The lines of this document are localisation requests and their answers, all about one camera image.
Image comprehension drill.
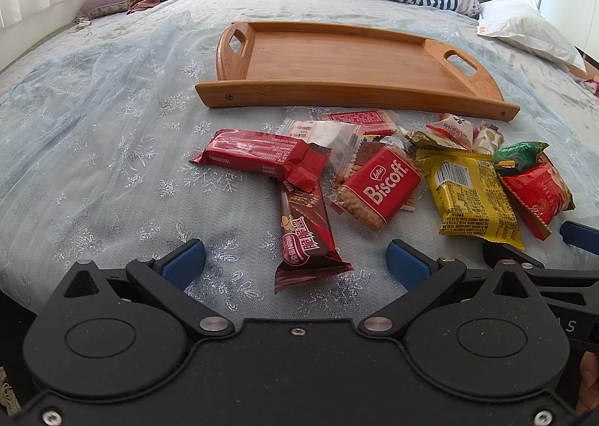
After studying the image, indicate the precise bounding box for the yellow snack packet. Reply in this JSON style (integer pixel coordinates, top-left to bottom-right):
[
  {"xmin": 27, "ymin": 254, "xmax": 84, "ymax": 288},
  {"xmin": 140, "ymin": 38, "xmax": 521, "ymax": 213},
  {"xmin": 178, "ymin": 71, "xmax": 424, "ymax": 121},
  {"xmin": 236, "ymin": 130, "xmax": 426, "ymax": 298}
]
[{"xmin": 416, "ymin": 148, "xmax": 524, "ymax": 250}]

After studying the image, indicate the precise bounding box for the red nuts snack bag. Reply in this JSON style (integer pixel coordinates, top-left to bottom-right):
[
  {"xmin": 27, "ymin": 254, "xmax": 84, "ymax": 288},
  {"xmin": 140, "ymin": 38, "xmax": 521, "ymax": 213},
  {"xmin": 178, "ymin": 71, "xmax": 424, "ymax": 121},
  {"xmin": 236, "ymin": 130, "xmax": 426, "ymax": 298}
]
[{"xmin": 499, "ymin": 153, "xmax": 576, "ymax": 240}]

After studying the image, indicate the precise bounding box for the red Biscoff biscuit pack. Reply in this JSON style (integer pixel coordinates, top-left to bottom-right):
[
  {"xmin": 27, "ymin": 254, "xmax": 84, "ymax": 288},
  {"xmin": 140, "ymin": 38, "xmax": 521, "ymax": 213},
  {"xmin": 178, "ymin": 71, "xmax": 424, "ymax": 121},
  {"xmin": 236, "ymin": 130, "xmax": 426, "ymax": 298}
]
[{"xmin": 335, "ymin": 145, "xmax": 421, "ymax": 231}]

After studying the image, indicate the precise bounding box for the green peas snack bag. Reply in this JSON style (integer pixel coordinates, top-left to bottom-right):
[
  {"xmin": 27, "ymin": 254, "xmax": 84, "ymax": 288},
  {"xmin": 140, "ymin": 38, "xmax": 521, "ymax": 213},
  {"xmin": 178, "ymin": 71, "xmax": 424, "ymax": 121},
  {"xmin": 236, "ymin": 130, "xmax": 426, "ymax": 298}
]
[{"xmin": 492, "ymin": 141, "xmax": 549, "ymax": 176}]

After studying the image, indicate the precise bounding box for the dark red chocolate wafer pack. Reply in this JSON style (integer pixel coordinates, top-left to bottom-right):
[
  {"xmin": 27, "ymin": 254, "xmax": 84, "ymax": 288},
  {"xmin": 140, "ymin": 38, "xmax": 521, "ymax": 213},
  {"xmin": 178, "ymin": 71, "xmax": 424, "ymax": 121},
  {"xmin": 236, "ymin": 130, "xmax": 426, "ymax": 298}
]
[{"xmin": 274, "ymin": 181, "xmax": 353, "ymax": 293}]

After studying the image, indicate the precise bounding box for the beige nougat bar pack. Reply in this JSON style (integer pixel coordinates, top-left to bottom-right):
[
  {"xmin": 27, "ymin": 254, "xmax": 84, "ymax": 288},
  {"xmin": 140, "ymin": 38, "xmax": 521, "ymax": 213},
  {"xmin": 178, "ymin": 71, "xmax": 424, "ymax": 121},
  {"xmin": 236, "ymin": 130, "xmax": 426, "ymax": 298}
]
[{"xmin": 472, "ymin": 123, "xmax": 504, "ymax": 156}]

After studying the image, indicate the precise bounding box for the white red pastry pack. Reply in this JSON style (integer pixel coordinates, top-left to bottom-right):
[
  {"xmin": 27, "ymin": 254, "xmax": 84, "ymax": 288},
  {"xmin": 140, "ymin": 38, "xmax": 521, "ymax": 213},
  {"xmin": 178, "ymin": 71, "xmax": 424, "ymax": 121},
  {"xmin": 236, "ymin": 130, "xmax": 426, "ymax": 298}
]
[{"xmin": 426, "ymin": 113, "xmax": 478, "ymax": 151}]

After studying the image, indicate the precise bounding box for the white clear cracker pack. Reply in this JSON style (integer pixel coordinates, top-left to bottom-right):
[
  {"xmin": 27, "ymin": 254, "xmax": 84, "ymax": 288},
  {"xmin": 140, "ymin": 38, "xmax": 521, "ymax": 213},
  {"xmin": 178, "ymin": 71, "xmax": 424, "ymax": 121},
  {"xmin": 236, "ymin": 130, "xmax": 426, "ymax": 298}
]
[{"xmin": 277, "ymin": 118, "xmax": 365, "ymax": 174}]

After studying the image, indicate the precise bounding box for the red label biscuit pack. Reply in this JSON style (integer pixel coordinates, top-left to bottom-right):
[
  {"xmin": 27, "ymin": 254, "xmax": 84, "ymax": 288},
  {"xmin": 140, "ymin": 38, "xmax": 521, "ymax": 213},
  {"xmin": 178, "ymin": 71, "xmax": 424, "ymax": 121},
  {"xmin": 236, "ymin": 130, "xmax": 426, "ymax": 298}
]
[{"xmin": 321, "ymin": 110, "xmax": 398, "ymax": 137}]

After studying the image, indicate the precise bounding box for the red wafer bar pack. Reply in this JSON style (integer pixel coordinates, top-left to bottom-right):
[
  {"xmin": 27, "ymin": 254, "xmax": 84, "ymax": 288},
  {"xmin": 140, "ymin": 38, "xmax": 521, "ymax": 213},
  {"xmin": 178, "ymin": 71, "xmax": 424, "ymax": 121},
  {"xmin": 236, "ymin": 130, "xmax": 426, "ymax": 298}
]
[{"xmin": 190, "ymin": 129, "xmax": 331, "ymax": 192}]

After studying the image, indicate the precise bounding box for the person right hand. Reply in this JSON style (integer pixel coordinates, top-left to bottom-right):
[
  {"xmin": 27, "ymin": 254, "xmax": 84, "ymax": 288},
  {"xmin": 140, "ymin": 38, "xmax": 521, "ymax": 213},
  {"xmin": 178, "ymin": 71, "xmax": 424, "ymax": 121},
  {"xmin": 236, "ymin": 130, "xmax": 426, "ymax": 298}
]
[{"xmin": 576, "ymin": 352, "xmax": 599, "ymax": 414}]

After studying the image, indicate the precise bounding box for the olive gold snack wrapper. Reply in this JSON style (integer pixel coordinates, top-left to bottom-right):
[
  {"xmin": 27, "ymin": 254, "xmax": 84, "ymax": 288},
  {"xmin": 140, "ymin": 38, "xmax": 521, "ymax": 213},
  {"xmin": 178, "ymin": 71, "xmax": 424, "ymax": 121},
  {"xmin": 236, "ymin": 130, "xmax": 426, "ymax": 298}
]
[{"xmin": 407, "ymin": 130, "xmax": 466, "ymax": 151}]

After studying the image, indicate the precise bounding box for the red white object at edge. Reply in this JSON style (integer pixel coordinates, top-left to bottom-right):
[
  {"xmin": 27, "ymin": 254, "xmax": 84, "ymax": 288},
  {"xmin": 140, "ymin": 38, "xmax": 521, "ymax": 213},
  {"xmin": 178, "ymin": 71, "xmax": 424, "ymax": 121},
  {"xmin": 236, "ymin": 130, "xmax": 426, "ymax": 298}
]
[{"xmin": 583, "ymin": 79, "xmax": 599, "ymax": 97}]

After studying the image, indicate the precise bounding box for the light blue snowflake tulle cloth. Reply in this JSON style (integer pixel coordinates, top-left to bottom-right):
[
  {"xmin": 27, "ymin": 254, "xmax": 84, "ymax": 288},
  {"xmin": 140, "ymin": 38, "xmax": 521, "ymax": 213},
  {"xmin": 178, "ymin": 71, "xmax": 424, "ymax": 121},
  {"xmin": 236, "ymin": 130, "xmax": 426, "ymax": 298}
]
[{"xmin": 0, "ymin": 8, "xmax": 599, "ymax": 315}]

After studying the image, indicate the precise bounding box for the grey bed sheet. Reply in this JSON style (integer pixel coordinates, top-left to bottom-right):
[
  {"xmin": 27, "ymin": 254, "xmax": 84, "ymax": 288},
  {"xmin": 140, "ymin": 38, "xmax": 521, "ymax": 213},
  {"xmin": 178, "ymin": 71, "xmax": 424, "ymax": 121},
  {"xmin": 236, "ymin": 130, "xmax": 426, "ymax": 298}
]
[{"xmin": 0, "ymin": 0, "xmax": 599, "ymax": 137}]

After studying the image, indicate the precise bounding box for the wooden serving tray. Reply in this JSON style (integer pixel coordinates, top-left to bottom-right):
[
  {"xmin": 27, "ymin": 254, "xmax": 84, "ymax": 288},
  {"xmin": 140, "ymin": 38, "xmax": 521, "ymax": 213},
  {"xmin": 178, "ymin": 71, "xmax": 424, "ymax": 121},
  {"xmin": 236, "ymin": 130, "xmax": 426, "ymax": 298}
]
[{"xmin": 195, "ymin": 21, "xmax": 520, "ymax": 121}]

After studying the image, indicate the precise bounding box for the white pillow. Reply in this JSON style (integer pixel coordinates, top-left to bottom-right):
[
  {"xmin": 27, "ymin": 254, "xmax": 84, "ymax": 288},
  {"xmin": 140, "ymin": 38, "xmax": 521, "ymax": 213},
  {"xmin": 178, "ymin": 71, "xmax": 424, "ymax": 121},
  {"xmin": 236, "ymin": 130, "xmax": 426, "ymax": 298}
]
[{"xmin": 477, "ymin": 0, "xmax": 586, "ymax": 73}]

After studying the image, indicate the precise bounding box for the small trinket on bed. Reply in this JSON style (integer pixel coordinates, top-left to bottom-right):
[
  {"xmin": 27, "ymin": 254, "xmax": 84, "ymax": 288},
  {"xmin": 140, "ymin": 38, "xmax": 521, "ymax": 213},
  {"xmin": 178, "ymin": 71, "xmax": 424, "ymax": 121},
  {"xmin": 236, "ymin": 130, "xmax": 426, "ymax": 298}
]
[{"xmin": 70, "ymin": 18, "xmax": 91, "ymax": 33}]

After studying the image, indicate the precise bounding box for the purple pillow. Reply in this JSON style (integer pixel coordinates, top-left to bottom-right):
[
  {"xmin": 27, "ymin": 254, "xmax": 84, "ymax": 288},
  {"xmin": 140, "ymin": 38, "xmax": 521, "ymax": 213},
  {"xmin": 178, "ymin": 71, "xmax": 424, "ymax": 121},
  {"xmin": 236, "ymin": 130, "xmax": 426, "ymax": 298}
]
[{"xmin": 73, "ymin": 0, "xmax": 130, "ymax": 22}]

